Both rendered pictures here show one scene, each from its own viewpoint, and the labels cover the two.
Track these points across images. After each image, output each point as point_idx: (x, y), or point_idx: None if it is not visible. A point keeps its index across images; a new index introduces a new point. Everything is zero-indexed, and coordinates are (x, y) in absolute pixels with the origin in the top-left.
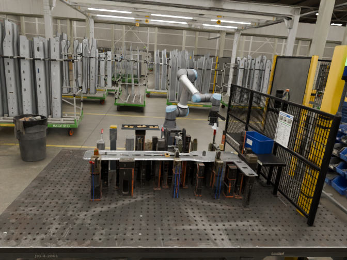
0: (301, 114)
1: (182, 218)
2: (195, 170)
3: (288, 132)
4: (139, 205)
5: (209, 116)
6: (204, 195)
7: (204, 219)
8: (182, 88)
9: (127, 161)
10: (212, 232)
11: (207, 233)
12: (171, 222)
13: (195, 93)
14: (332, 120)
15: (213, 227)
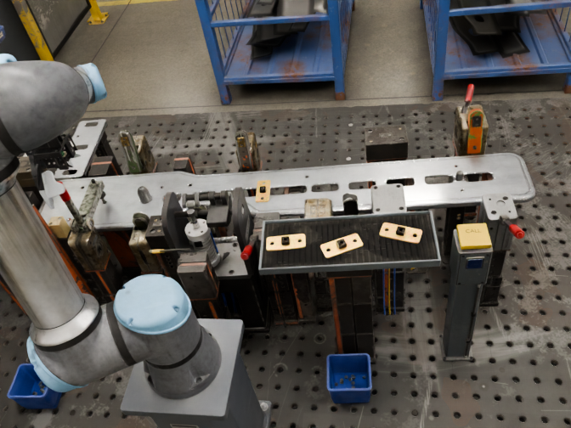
0: None
1: (268, 155)
2: None
3: None
4: (353, 184)
5: (64, 140)
6: (189, 219)
7: (227, 155)
8: (32, 224)
9: (382, 126)
10: (227, 132)
11: (236, 129)
12: (291, 148)
13: (79, 70)
14: None
15: (219, 141)
